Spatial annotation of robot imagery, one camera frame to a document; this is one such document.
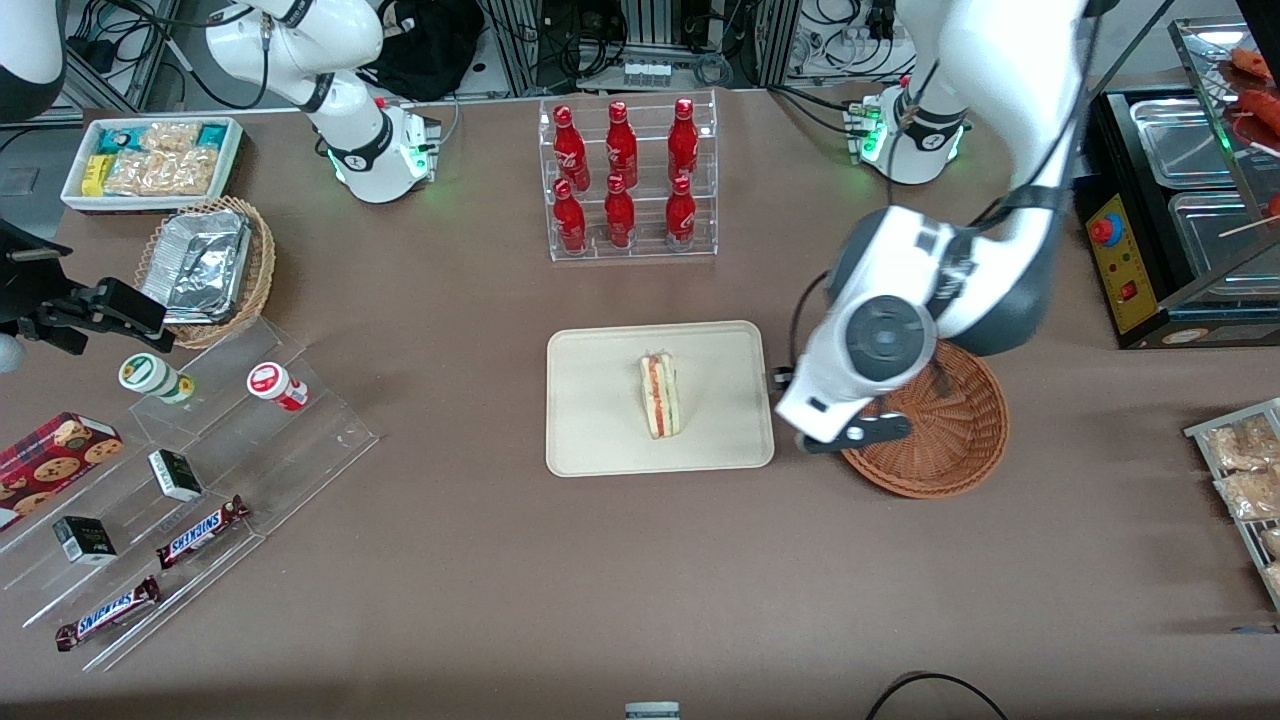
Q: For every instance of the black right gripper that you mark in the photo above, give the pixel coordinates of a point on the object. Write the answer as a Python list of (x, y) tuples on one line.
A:
[(22, 283)]

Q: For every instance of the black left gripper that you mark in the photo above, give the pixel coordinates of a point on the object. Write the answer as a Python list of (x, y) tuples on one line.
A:
[(779, 385)]

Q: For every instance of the triangular sandwich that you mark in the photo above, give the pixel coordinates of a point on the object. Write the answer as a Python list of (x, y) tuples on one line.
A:
[(660, 400)]

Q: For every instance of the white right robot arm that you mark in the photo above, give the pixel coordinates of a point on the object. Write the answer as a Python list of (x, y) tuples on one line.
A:
[(370, 150)]

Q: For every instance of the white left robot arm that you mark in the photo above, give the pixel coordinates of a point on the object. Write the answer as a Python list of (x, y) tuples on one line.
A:
[(1000, 60)]

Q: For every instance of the light wicker basket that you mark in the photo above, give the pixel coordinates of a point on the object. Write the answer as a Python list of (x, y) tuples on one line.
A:
[(262, 260)]

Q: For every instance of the brown round wicker basket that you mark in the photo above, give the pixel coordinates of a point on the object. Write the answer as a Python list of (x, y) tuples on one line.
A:
[(960, 450)]

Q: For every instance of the beige plastic tray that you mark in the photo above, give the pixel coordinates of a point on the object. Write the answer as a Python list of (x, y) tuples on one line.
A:
[(590, 400)]

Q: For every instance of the tray of packaged snacks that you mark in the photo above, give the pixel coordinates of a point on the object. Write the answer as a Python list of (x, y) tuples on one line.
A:
[(1200, 432)]

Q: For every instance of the green lid white cup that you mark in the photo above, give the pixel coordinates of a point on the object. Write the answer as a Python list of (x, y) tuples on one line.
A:
[(150, 375)]

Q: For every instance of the aluminium foil container stack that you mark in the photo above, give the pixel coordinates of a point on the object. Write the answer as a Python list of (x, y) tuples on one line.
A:
[(195, 265)]

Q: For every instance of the white rectangular snack bin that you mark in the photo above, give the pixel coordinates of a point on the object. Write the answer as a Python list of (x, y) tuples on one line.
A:
[(75, 200)]

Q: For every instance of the red cookie box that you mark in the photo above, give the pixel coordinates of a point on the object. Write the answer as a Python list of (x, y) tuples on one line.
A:
[(50, 465)]

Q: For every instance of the yellow snack packet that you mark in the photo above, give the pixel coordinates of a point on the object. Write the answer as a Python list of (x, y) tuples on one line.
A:
[(95, 175)]

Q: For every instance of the clear cracker bag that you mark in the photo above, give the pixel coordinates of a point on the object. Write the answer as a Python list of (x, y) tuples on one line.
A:
[(170, 138), (160, 172)]

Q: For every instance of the small black box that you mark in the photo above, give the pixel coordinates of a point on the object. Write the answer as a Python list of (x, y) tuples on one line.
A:
[(175, 475), (85, 540)]

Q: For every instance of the teal snack packet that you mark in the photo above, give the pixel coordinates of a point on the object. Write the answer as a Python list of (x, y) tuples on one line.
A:
[(120, 138), (212, 135)]

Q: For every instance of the red lid white cup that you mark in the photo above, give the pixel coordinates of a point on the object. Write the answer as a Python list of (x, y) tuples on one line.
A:
[(275, 385)]

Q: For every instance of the red cola bottle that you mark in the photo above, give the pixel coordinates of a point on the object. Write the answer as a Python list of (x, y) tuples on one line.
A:
[(570, 155), (680, 215), (622, 150), (620, 215), (683, 145), (570, 225)]

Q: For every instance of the snickers bar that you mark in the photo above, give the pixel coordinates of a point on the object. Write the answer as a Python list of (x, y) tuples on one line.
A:
[(105, 613), (200, 532)]

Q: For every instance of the clear acrylic stepped display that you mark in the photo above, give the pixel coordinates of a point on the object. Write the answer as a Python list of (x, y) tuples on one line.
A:
[(330, 440)]

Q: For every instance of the clear acrylic bottle rack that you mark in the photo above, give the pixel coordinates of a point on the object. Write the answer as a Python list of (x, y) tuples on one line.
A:
[(545, 240)]

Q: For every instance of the white power strip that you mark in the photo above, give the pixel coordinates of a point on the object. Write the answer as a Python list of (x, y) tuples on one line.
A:
[(647, 73)]

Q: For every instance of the small grey object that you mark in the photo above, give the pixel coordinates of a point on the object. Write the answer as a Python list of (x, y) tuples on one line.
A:
[(652, 712)]

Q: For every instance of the black food warmer machine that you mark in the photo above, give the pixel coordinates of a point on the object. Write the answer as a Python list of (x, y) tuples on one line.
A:
[(1140, 320)]

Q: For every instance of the black bag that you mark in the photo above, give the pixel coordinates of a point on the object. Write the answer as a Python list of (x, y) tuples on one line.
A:
[(430, 50)]

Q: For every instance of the steel warmer pan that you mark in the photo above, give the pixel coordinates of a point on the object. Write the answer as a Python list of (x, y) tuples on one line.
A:
[(1180, 140), (1215, 235)]

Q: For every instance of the clear snack bag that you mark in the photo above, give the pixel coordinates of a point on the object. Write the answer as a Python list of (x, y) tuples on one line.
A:
[(1273, 580), (1250, 495), (1245, 445), (1270, 542)]

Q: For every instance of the glass warmer lid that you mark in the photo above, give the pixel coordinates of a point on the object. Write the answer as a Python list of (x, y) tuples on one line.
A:
[(1200, 40)]

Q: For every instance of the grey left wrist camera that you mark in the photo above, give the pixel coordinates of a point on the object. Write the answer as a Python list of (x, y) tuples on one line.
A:
[(880, 430)]

